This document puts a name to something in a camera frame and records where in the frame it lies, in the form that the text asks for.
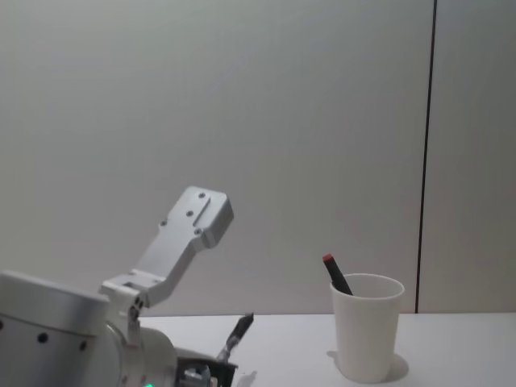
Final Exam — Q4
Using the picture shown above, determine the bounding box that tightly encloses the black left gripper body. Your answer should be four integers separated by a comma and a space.
176, 348, 239, 387

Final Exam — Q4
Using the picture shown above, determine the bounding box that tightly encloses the black pen with red cap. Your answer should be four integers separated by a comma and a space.
322, 253, 355, 297

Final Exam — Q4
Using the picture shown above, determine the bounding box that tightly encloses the white paper cup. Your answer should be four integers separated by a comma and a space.
329, 273, 406, 384

